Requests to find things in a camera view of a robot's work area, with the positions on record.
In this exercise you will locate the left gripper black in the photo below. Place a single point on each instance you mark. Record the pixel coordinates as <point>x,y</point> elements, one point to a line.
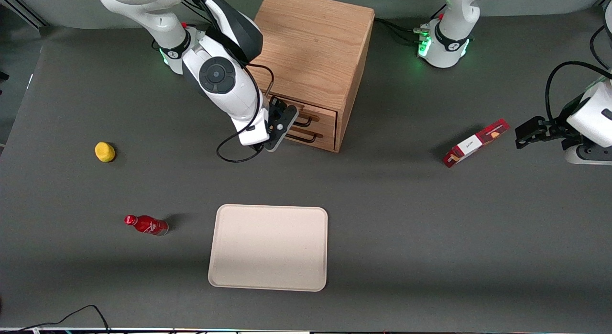
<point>555,129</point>

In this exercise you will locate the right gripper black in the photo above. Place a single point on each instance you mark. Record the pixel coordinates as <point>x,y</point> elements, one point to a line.
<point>276,105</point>

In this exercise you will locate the wooden drawer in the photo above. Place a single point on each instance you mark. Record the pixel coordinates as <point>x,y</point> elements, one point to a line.
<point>325,138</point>
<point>322,116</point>

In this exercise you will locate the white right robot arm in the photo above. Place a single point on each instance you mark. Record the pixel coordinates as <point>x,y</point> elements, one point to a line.
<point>224,85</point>

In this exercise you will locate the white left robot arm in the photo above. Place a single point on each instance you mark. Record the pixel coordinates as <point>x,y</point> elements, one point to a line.
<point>447,47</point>

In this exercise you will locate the wooden drawer cabinet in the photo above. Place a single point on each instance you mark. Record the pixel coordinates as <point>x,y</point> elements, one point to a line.
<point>311,47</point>

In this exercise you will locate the red tartan cookie box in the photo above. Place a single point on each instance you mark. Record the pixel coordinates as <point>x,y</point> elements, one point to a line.
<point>473,145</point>

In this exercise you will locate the cream plastic tray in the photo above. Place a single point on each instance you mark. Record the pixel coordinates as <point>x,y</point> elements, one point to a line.
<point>267,248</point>

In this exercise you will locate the red soda bottle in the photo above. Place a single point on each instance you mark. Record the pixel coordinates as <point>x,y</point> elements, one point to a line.
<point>148,225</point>

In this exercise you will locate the yellow lemon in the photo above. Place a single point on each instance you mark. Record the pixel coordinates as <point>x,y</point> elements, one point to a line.
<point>104,152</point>

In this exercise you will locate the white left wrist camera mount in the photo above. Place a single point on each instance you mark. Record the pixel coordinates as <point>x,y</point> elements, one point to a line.
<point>597,154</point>

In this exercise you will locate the aluminium frame profile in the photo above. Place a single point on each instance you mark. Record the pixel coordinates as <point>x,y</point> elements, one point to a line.
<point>24,11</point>

